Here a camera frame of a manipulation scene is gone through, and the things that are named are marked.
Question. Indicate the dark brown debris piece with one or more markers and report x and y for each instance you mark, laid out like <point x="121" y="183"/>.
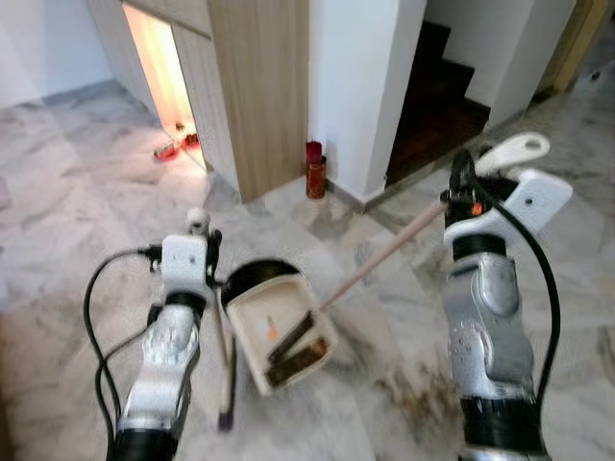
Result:
<point x="293" y="338"/>

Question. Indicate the light brown debris piece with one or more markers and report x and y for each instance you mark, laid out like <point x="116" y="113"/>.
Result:
<point x="306" y="360"/>

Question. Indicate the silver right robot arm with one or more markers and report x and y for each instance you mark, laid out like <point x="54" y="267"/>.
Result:
<point x="490" y="317"/>

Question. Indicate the black round bin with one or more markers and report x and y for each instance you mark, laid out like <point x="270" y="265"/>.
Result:
<point x="255" y="274"/>

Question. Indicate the dark wooden staircase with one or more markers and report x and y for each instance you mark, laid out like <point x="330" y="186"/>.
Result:
<point x="432" y="115"/>

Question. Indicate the red slipper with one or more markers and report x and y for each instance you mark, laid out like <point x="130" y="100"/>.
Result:
<point x="190" y="141"/>
<point x="167" y="152"/>

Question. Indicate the red spray can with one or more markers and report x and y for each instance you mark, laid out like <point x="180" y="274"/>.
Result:
<point x="315" y="173"/>

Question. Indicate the light wooden cabinet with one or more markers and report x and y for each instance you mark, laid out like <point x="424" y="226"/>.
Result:
<point x="259" y="96"/>

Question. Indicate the light wooden door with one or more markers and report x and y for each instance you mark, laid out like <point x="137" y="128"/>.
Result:
<point x="577" y="38"/>

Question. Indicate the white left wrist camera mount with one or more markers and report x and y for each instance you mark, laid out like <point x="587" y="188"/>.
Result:
<point x="183" y="261"/>

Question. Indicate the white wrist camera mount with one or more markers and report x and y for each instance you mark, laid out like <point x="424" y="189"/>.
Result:
<point x="533" y="202"/>
<point x="183" y="261"/>

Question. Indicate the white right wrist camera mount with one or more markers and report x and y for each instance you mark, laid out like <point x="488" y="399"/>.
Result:
<point x="533" y="202"/>

